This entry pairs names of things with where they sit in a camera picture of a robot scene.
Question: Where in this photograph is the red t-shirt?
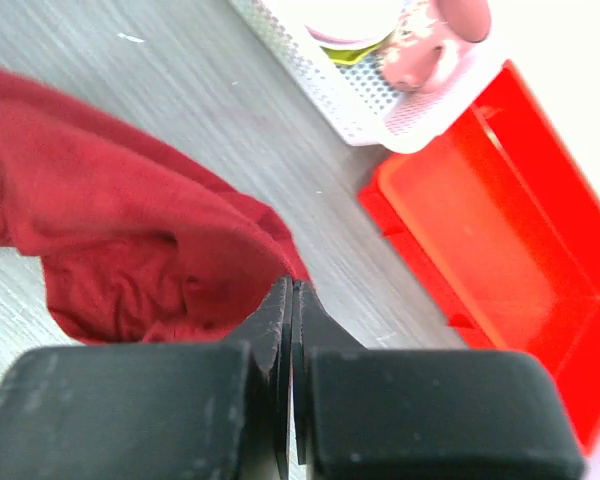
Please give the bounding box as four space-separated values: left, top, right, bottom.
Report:
0 68 308 345

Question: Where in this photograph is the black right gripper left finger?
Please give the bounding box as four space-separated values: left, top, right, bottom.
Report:
0 278 293 480

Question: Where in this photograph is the white perforated plastic basket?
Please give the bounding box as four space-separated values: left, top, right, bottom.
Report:
229 1 507 153

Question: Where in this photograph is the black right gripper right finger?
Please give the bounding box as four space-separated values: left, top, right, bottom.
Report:
291 282 586 479

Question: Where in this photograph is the green plate under pink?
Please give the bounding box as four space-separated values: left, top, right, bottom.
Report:
322 42 382 66

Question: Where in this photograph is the red plastic tray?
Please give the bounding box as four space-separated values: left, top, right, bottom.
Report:
359 62 600 452

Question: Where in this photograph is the pink floral mug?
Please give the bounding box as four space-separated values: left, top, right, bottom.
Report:
378 0 492 93

